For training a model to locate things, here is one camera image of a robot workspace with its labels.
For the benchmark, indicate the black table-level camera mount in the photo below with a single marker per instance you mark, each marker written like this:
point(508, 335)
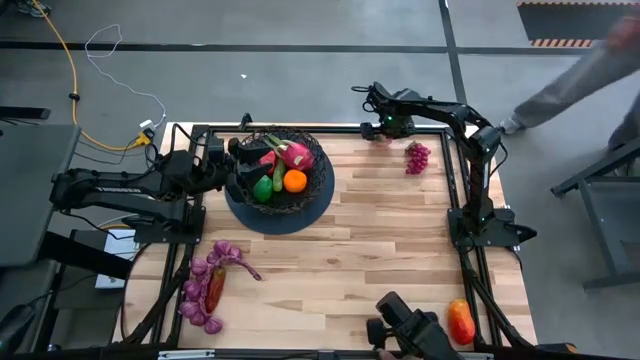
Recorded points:
point(415, 330)

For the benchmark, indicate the red grape bunch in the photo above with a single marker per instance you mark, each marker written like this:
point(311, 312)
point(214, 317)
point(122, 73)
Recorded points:
point(417, 157)

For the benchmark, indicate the black aluminium table frame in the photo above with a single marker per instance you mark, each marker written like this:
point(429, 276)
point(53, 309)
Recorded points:
point(325, 129)

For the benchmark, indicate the hazard striped floor mat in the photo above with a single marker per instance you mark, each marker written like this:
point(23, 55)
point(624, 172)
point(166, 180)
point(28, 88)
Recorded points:
point(560, 22)

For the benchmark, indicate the white power adapter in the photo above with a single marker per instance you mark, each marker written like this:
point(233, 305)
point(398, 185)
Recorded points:
point(147, 124)

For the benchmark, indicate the dark blue round plate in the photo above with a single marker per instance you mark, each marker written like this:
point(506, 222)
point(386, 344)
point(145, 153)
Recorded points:
point(280, 225)

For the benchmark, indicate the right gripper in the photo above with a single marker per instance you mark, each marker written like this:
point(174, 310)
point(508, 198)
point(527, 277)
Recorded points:
point(395, 127)

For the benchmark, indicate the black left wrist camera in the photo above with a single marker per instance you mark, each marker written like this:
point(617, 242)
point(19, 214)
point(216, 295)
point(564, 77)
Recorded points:
point(215, 149)

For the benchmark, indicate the red orange mango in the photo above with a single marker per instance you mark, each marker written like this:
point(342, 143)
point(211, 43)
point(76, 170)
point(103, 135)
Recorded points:
point(461, 322)

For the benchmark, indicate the green round fruit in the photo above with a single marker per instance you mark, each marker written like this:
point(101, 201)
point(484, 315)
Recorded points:
point(262, 191)

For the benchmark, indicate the orange fruit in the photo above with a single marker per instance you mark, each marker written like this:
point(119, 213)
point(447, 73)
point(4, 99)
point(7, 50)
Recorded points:
point(295, 181)

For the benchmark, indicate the purple onion braid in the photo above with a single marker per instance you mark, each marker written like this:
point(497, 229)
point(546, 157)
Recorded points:
point(197, 295)

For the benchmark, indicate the pink dragon fruit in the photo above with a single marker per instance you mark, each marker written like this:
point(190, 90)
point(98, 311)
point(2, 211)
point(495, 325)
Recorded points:
point(299, 156)

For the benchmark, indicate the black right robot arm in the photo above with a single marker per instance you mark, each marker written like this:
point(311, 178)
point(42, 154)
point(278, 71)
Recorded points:
point(480, 165)

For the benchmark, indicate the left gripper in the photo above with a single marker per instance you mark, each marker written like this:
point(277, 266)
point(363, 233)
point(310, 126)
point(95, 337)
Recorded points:
point(220, 175)

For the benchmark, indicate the person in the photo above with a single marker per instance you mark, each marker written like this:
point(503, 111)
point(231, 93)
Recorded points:
point(565, 85)

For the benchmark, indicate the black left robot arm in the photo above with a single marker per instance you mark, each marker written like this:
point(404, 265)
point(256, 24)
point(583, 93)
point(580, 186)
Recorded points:
point(125, 192)

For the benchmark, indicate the green cucumber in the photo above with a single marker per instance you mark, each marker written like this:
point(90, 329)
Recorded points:
point(278, 177)

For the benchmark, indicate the red chili pepper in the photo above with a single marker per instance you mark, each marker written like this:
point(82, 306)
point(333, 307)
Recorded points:
point(216, 290)

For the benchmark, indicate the grey side table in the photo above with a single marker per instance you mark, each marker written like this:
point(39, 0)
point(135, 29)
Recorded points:
point(30, 190)

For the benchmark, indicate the grey metal stand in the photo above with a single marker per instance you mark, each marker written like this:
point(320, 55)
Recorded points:
point(600, 210)

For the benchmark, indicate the black arched bracket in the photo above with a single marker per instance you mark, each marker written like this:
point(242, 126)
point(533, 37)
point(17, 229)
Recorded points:
point(245, 121)

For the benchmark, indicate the white flat box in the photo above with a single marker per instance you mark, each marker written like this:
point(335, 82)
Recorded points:
point(117, 250)

